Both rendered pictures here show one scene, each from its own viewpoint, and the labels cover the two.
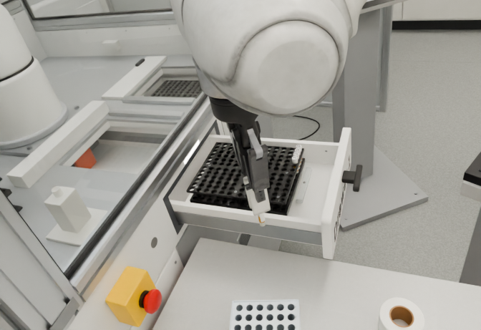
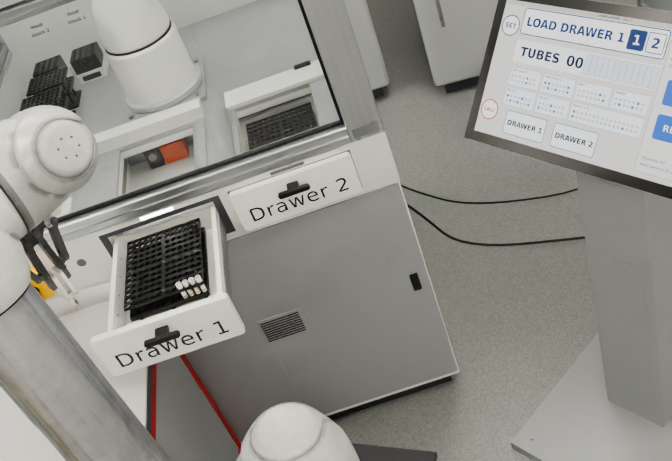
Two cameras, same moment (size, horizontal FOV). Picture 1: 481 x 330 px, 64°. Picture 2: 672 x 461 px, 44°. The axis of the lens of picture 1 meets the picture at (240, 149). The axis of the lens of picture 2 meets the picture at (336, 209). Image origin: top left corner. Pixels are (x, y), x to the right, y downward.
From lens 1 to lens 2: 1.66 m
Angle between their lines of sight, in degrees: 52
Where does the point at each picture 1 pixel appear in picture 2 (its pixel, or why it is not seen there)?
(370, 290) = not seen: hidden behind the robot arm
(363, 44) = (615, 209)
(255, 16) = not seen: outside the picture
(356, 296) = not seen: hidden behind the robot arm
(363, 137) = (635, 353)
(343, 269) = (137, 396)
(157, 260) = (84, 276)
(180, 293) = (90, 312)
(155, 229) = (84, 254)
